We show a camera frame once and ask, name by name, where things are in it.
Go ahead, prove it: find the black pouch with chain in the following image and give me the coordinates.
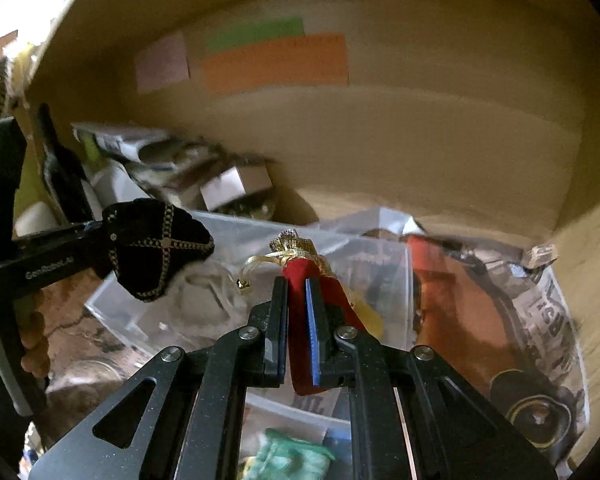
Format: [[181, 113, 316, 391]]
[[102, 198, 215, 302]]

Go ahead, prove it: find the green knitted cloth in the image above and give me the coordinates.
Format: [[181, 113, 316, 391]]
[[239, 428, 336, 480]]

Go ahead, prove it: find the red velvet pouch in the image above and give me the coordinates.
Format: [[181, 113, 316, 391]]
[[283, 258, 366, 396]]

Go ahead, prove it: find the person left hand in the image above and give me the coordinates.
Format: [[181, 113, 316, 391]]
[[18, 292, 50, 379]]

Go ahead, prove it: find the white plastic jug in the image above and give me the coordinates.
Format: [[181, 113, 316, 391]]
[[11, 179, 106, 239]]

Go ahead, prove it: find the dark glass bottle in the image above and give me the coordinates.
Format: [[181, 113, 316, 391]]
[[36, 103, 93, 223]]

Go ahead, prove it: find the stack of newspapers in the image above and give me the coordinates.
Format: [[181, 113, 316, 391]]
[[72, 122, 223, 188]]

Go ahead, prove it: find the small cardboard box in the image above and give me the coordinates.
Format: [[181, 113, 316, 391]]
[[200, 165, 273, 211]]

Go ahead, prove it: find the clear plastic storage bin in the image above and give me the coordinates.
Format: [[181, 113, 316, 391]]
[[84, 206, 422, 430]]

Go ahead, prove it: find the pink sticky note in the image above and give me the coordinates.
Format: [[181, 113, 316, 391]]
[[134, 32, 190, 94]]

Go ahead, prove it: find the green sticky note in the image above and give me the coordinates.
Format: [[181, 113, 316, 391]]
[[206, 16, 304, 53]]

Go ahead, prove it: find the orange sticky note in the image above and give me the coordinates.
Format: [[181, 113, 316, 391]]
[[201, 34, 349, 96]]

